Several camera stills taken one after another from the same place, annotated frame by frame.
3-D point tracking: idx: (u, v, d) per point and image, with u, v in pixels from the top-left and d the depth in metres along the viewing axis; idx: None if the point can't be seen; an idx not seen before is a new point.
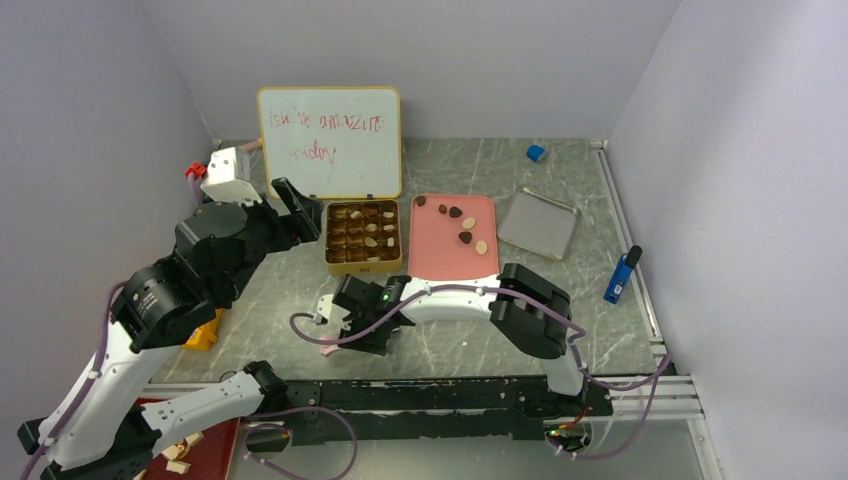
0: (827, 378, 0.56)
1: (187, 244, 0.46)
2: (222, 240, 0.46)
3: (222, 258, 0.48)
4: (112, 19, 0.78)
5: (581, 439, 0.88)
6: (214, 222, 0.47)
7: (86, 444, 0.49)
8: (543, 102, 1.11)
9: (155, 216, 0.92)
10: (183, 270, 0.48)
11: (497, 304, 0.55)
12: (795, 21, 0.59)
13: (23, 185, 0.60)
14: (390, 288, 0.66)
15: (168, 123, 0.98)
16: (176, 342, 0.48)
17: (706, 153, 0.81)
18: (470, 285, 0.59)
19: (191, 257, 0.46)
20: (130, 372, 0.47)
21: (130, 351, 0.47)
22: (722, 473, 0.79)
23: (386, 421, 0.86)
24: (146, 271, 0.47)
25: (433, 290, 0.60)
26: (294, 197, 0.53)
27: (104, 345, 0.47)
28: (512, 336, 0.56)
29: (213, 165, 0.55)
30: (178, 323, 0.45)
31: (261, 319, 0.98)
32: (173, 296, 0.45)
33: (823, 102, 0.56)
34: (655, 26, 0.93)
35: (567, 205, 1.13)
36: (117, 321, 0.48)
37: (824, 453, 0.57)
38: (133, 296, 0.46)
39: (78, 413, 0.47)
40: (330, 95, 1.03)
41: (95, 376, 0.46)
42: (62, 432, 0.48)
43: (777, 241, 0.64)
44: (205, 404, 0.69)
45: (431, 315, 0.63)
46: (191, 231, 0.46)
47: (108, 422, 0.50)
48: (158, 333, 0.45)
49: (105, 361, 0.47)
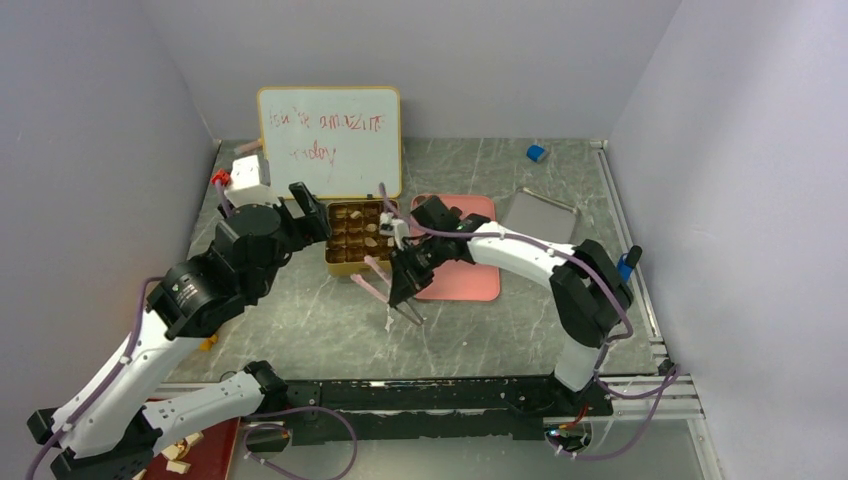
0: (828, 378, 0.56)
1: (225, 241, 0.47)
2: (258, 240, 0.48)
3: (256, 257, 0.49)
4: (111, 19, 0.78)
5: (581, 439, 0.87)
6: (250, 222, 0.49)
7: (102, 433, 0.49)
8: (542, 102, 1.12)
9: (154, 216, 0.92)
10: (216, 265, 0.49)
11: (561, 271, 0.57)
12: (795, 21, 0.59)
13: (23, 185, 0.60)
14: (465, 222, 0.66)
15: (168, 123, 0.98)
16: (203, 336, 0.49)
17: (706, 153, 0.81)
18: (543, 244, 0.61)
19: (227, 253, 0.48)
20: (160, 360, 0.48)
21: (162, 340, 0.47)
22: (722, 473, 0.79)
23: (386, 421, 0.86)
24: (183, 264, 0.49)
25: (507, 237, 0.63)
26: (310, 200, 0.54)
27: (138, 331, 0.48)
28: (563, 306, 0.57)
29: (237, 172, 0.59)
30: (212, 315, 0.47)
31: (261, 319, 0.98)
32: (208, 289, 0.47)
33: (823, 103, 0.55)
34: (654, 27, 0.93)
35: (567, 205, 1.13)
36: (151, 310, 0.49)
37: (825, 452, 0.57)
38: (170, 286, 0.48)
39: (101, 399, 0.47)
40: (330, 94, 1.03)
41: (125, 361, 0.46)
42: (81, 418, 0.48)
43: (779, 241, 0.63)
44: (207, 403, 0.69)
45: (493, 260, 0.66)
46: (230, 229, 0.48)
47: (127, 409, 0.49)
48: (192, 324, 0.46)
49: (137, 348, 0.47)
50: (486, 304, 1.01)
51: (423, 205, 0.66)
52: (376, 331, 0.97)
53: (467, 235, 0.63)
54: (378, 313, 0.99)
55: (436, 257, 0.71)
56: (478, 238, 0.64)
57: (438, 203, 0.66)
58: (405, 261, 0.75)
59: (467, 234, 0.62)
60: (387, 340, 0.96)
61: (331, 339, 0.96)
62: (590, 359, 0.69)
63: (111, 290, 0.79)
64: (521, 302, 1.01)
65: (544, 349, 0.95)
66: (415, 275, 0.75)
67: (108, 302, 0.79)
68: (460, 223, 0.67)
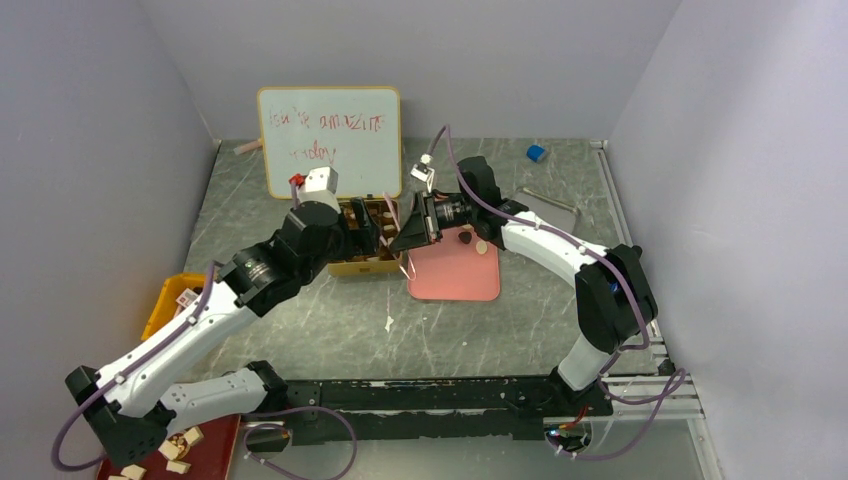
0: (829, 378, 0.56)
1: (293, 228, 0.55)
2: (319, 230, 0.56)
3: (315, 245, 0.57)
4: (111, 20, 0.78)
5: (581, 439, 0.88)
6: (315, 214, 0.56)
7: (145, 394, 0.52)
8: (542, 102, 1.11)
9: (154, 216, 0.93)
10: (280, 249, 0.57)
11: (590, 271, 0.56)
12: (795, 21, 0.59)
13: (23, 185, 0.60)
14: (504, 204, 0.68)
15: (168, 123, 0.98)
16: (259, 315, 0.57)
17: (706, 153, 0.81)
18: (575, 241, 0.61)
19: (294, 239, 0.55)
20: (223, 324, 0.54)
21: (230, 306, 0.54)
22: (723, 473, 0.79)
23: (386, 421, 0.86)
24: (253, 247, 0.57)
25: (540, 228, 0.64)
26: (364, 215, 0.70)
27: (207, 297, 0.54)
28: (583, 303, 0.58)
29: (311, 177, 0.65)
30: (274, 293, 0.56)
31: (261, 318, 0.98)
32: (274, 271, 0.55)
33: (824, 104, 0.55)
34: (655, 28, 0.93)
35: (567, 205, 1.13)
36: (222, 281, 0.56)
37: (826, 453, 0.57)
38: (243, 262, 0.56)
39: (160, 356, 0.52)
40: (330, 95, 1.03)
41: (193, 321, 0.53)
42: (134, 373, 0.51)
43: (779, 240, 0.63)
44: (215, 393, 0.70)
45: (523, 249, 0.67)
46: (298, 219, 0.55)
47: (173, 373, 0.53)
48: (258, 299, 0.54)
49: (204, 311, 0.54)
50: (486, 304, 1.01)
51: (474, 171, 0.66)
52: (376, 332, 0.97)
53: (503, 215, 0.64)
54: (378, 313, 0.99)
55: (462, 217, 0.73)
56: (514, 224, 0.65)
57: (490, 176, 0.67)
58: (430, 208, 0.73)
59: (504, 215, 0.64)
60: (387, 340, 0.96)
61: (331, 339, 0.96)
62: (598, 362, 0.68)
63: (110, 290, 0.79)
64: (521, 302, 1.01)
65: (544, 349, 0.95)
66: (433, 224, 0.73)
67: (108, 302, 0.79)
68: (501, 203, 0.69)
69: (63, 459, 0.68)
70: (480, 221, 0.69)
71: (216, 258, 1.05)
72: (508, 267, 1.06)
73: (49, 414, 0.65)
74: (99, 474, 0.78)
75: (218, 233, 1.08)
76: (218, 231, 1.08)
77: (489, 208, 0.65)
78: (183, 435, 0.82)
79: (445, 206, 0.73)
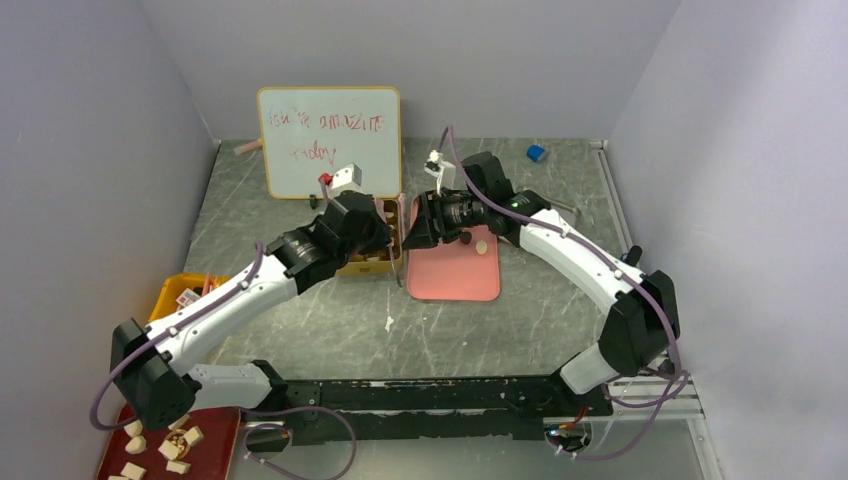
0: (828, 377, 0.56)
1: (335, 212, 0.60)
2: (360, 215, 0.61)
3: (353, 228, 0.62)
4: (112, 20, 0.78)
5: (581, 439, 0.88)
6: (355, 201, 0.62)
7: (193, 352, 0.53)
8: (543, 102, 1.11)
9: (153, 216, 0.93)
10: (321, 232, 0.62)
11: (627, 301, 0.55)
12: (796, 23, 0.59)
13: (23, 186, 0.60)
14: (520, 197, 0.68)
15: (168, 123, 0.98)
16: (299, 291, 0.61)
17: (706, 153, 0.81)
18: (610, 262, 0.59)
19: (337, 223, 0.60)
20: (271, 292, 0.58)
21: (280, 276, 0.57)
22: (723, 473, 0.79)
23: (386, 420, 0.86)
24: (294, 230, 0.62)
25: (569, 235, 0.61)
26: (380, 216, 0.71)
27: (257, 266, 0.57)
28: (612, 331, 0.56)
29: (338, 175, 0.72)
30: (316, 272, 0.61)
31: (261, 319, 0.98)
32: (317, 251, 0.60)
33: (826, 105, 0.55)
34: (655, 27, 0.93)
35: (567, 205, 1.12)
36: (271, 255, 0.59)
37: (826, 451, 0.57)
38: (291, 240, 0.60)
39: (210, 314, 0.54)
40: (330, 95, 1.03)
41: (244, 285, 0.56)
42: (186, 327, 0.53)
43: (778, 240, 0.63)
44: (232, 376, 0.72)
45: (541, 252, 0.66)
46: (340, 203, 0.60)
47: (218, 334, 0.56)
48: (302, 275, 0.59)
49: (254, 278, 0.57)
50: (486, 304, 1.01)
51: (480, 164, 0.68)
52: (376, 332, 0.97)
53: (524, 219, 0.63)
54: (378, 313, 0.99)
55: (469, 219, 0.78)
56: (537, 228, 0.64)
57: (496, 168, 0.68)
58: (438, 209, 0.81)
59: (525, 218, 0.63)
60: (387, 340, 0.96)
61: (331, 339, 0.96)
62: (606, 376, 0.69)
63: (110, 291, 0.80)
64: (521, 302, 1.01)
65: (544, 349, 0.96)
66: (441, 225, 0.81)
67: (107, 302, 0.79)
68: (515, 200, 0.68)
69: (61, 460, 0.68)
70: (495, 217, 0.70)
71: (216, 258, 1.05)
72: (509, 268, 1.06)
73: (49, 414, 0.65)
74: (99, 474, 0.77)
75: (218, 233, 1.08)
76: (218, 230, 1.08)
77: (484, 199, 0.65)
78: (183, 435, 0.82)
79: (453, 208, 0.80)
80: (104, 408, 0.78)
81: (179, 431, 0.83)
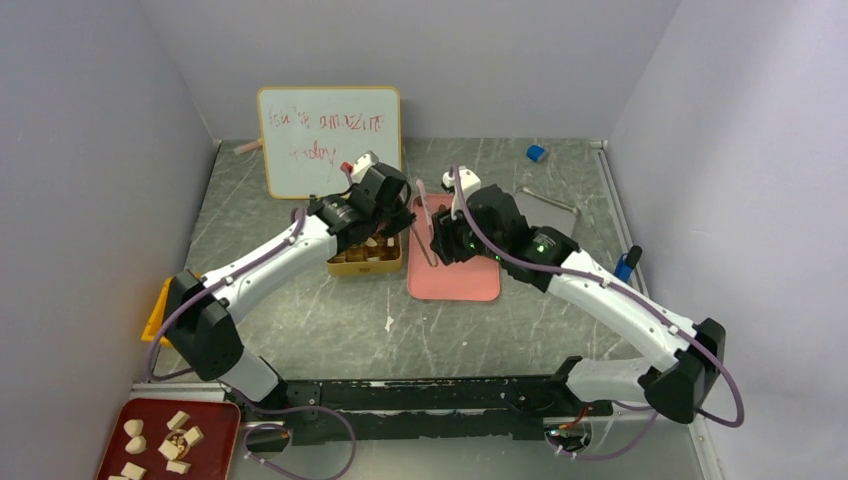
0: (828, 376, 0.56)
1: (373, 178, 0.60)
2: (396, 183, 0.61)
3: (389, 195, 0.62)
4: (112, 20, 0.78)
5: (581, 439, 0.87)
6: (393, 169, 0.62)
7: (245, 301, 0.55)
8: (543, 102, 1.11)
9: (153, 216, 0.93)
10: (357, 197, 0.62)
11: (690, 361, 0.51)
12: (796, 24, 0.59)
13: (23, 186, 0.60)
14: (541, 238, 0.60)
15: (168, 123, 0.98)
16: (337, 250, 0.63)
17: (706, 153, 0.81)
18: (662, 316, 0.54)
19: (374, 188, 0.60)
20: (316, 248, 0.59)
21: (322, 233, 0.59)
22: (723, 473, 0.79)
23: (386, 420, 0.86)
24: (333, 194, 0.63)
25: (610, 285, 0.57)
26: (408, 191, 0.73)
27: (302, 225, 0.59)
28: (670, 390, 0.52)
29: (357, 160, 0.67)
30: (353, 232, 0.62)
31: (261, 319, 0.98)
32: (355, 213, 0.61)
33: (827, 106, 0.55)
34: (655, 27, 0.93)
35: (567, 205, 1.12)
36: (312, 215, 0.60)
37: (826, 451, 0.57)
38: (330, 203, 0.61)
39: (262, 266, 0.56)
40: (330, 95, 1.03)
41: (292, 240, 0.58)
42: (241, 276, 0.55)
43: (778, 240, 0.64)
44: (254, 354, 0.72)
45: (573, 298, 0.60)
46: (378, 171, 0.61)
47: (268, 285, 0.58)
48: (341, 236, 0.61)
49: (300, 235, 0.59)
50: (486, 304, 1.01)
51: (494, 205, 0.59)
52: (377, 332, 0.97)
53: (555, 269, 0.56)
54: (378, 313, 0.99)
55: None
56: (573, 278, 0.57)
57: (511, 206, 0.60)
58: None
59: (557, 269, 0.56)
60: (387, 340, 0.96)
61: (331, 339, 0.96)
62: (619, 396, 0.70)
63: (110, 290, 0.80)
64: (521, 303, 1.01)
65: (544, 349, 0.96)
66: None
67: (107, 302, 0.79)
68: (538, 241, 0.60)
69: (61, 461, 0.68)
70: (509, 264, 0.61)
71: (216, 258, 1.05)
72: None
73: (49, 414, 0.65)
74: (99, 474, 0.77)
75: (218, 233, 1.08)
76: (218, 230, 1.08)
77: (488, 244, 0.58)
78: (183, 435, 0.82)
79: None
80: (103, 408, 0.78)
81: (179, 431, 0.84)
